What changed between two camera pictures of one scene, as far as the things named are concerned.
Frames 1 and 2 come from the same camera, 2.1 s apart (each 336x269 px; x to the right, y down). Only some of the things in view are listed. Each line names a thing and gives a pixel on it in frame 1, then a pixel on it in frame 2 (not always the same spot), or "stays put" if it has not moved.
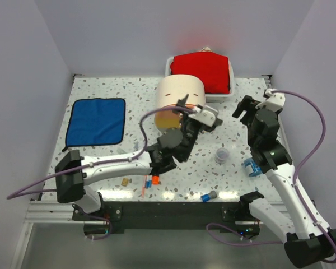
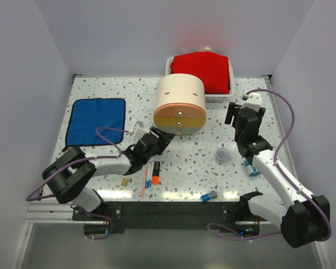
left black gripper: [186, 119] -> [163, 139]
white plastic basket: [210, 98] stays put
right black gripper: [246, 101] -> [232, 111]
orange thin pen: [144, 188] stays put
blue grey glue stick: [212, 194] stays put
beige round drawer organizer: [172, 88] stays put
